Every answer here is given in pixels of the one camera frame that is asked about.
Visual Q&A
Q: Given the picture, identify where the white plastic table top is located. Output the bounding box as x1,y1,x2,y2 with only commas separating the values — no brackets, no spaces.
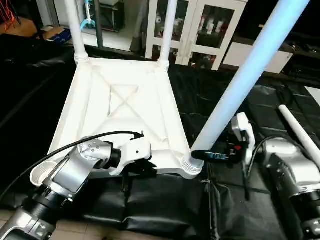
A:
31,56,203,187

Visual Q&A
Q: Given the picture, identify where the white plastic table leg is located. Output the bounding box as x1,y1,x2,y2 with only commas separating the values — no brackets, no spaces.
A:
278,104,320,168
182,0,311,173
65,0,91,63
158,0,178,67

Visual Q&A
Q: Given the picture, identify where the black work mat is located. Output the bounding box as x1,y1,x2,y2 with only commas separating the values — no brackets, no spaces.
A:
0,35,320,240

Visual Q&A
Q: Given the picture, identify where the white drawer unit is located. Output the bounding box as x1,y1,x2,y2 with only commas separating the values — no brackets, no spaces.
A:
222,42,296,75

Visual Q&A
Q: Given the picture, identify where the white flat board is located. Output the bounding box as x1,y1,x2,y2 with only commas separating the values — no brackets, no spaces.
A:
306,86,320,103

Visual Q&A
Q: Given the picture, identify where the dark low media cabinet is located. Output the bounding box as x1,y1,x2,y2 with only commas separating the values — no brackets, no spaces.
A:
287,30,320,83

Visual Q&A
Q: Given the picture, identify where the white glass door cabinet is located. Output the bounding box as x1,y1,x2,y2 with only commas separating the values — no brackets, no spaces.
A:
146,0,248,71

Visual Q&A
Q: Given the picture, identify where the grey vertical metal pole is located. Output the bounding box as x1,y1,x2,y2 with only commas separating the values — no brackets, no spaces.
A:
94,0,105,48

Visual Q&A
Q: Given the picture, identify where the brown cardboard box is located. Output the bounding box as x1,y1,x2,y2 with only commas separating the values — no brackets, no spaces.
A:
42,26,76,43

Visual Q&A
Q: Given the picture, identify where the light blue plastic object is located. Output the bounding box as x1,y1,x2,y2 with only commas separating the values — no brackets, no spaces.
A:
80,0,98,32

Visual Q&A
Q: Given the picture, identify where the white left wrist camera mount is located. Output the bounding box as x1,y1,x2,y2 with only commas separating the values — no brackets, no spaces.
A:
107,134,152,176

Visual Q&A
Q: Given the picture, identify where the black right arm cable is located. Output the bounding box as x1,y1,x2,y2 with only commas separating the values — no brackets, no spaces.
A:
241,135,281,201

